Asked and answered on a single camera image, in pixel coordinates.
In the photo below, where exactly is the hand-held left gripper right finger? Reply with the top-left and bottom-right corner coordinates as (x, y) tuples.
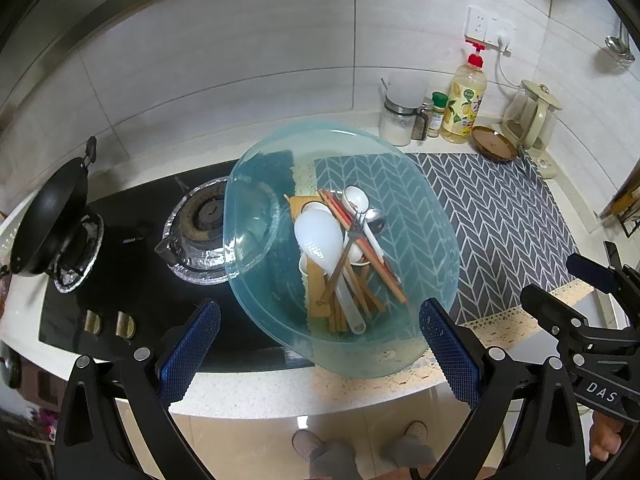
(418, 298), (587, 480)

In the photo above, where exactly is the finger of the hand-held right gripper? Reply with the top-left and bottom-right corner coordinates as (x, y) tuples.
(520, 284), (594, 342)
(566, 241), (640, 311)

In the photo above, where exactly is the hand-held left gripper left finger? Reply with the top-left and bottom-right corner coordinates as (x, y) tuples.
(52, 298), (222, 480)

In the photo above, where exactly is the wooden chopstick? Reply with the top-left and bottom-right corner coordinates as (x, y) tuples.
(356, 265), (387, 313)
(332, 260), (353, 335)

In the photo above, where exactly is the red chopstick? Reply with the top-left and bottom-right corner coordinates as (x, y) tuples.
(320, 189), (408, 306)

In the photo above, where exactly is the clear blue plastic basin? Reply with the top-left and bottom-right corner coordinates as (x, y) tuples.
(223, 121), (462, 378)

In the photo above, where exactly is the metal spoon with wooden handle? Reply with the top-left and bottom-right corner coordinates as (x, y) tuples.
(350, 208), (387, 281)

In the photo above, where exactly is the metal fork with wooden handle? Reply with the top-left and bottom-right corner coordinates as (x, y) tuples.
(320, 211), (366, 311)

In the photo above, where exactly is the white plastic rice paddle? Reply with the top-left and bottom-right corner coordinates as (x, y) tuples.
(293, 208), (368, 336)

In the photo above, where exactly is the white ceramic spoon red print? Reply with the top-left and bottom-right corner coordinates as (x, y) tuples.
(342, 186), (386, 263)

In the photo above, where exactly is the person's right hand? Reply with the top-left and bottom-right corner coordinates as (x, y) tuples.
(589, 406), (627, 463)

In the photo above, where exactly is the wooden rack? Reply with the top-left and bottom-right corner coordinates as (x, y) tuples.
(597, 170), (640, 238)

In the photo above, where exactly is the foil burner liner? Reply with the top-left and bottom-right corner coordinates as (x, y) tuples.
(47, 212), (106, 293)
(155, 177), (281, 286)

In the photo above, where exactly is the black gas stove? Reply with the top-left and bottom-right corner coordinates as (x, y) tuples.
(37, 157), (321, 373)

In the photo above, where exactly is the grey slipper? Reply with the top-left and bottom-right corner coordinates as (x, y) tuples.
(291, 427), (358, 480)
(380, 421), (437, 468)

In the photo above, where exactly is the grey chevron mat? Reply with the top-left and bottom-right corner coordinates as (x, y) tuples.
(314, 151), (593, 328)

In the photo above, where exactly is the brown saucer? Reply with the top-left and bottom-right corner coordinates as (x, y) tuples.
(471, 125), (519, 164)

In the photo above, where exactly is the glass kettle with cream lid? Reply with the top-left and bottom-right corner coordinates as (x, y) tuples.
(501, 79), (562, 153)

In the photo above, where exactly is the dark round dial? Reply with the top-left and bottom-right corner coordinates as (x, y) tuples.
(0, 352), (23, 391)

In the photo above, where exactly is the black wok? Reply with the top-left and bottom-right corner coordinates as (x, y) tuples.
(7, 136), (98, 276)

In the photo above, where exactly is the yellow dish soap pump bottle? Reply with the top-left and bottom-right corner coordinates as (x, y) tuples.
(440, 37), (488, 143)

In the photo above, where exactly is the spice jar with green lid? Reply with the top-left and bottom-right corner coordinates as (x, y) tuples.
(427, 91), (449, 139)

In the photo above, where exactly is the pepper jar with metal lid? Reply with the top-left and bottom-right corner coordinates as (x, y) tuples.
(412, 97), (435, 142)

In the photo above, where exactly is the hanging metal ladle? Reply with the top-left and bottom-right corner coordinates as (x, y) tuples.
(602, 20), (636, 66)

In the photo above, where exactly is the glass jar of white powder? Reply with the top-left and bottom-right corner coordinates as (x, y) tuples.
(378, 72), (430, 147)

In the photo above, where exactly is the stainless steel range hood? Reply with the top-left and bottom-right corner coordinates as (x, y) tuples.
(0, 0), (131, 56)

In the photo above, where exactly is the white power cable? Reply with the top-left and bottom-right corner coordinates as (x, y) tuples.
(495, 32), (526, 90)

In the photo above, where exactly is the white wall socket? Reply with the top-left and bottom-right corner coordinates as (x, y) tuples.
(465, 6), (518, 51)

